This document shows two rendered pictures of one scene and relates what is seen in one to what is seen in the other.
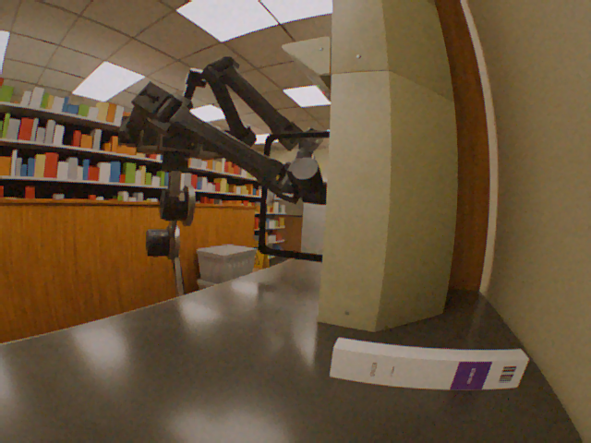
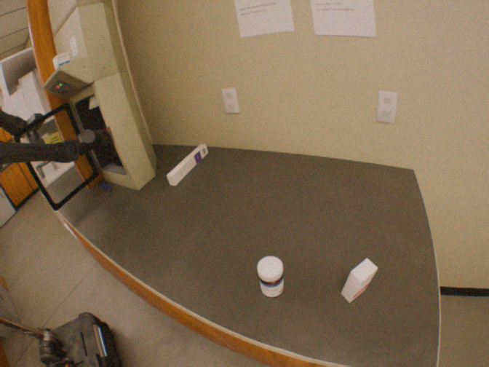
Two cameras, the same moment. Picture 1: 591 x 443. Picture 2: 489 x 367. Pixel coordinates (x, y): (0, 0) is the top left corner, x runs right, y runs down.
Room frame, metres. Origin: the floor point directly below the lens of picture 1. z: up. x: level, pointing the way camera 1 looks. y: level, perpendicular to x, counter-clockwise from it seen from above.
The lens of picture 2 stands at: (-0.07, 0.59, 1.37)
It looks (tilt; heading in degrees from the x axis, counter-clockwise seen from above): 35 degrees down; 278
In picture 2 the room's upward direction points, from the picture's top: 11 degrees counter-clockwise
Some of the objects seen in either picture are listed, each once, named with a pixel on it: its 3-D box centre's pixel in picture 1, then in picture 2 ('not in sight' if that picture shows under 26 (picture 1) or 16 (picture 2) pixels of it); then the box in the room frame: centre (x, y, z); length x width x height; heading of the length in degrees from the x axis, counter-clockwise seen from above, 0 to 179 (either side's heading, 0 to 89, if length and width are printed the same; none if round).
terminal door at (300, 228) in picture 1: (305, 195); (57, 156); (0.81, -0.02, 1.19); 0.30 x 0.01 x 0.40; 67
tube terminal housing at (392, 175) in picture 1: (403, 137); (109, 97); (0.55, -0.23, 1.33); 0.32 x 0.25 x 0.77; 156
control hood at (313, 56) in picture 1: (329, 89); (64, 84); (0.63, -0.06, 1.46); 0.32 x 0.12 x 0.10; 156
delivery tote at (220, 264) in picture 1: (227, 263); not in sight; (2.81, 0.72, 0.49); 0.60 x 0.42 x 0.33; 156
